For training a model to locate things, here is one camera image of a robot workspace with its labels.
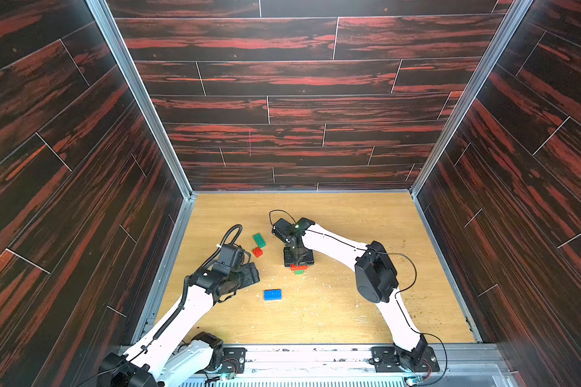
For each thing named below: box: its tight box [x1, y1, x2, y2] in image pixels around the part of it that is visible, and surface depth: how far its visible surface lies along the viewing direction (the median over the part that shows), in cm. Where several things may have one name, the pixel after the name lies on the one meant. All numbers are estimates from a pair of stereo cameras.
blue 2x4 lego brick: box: [264, 289, 282, 301], surface depth 88 cm
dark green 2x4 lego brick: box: [252, 233, 268, 250], surface depth 103 cm
